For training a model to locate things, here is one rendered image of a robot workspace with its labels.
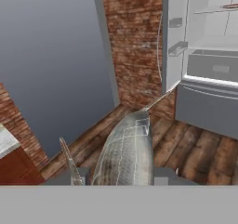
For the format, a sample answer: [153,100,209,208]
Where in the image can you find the white fridge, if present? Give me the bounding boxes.
[161,0,238,140]

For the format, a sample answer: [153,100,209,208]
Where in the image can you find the silver freezer drawer handle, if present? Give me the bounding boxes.
[180,85,238,101]

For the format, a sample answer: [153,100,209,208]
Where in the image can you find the grey silver fish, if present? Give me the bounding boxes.
[59,80,182,186]

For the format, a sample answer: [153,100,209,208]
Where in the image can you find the red-brown wooden cupboard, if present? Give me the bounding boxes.
[0,145,46,186]

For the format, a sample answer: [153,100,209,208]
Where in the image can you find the reddish brown food item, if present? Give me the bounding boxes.
[220,2,238,10]

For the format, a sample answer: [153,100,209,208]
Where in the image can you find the grey freezer drawer front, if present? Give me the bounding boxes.
[174,81,238,140]

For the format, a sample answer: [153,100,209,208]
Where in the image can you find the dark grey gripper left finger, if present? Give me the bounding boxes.
[43,166,93,186]

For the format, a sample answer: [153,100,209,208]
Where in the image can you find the thin silver fridge door handle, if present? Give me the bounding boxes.
[155,13,165,84]

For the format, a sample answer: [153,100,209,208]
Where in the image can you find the glass fridge shelf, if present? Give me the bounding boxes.
[192,4,238,16]

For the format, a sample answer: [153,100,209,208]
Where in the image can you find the white fridge door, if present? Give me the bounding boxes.
[161,0,191,94]

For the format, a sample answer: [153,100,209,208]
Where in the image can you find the grey fridge crisper drawer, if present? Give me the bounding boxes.
[186,48,238,84]

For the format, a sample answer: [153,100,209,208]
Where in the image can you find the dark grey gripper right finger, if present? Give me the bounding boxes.
[153,166,199,186]

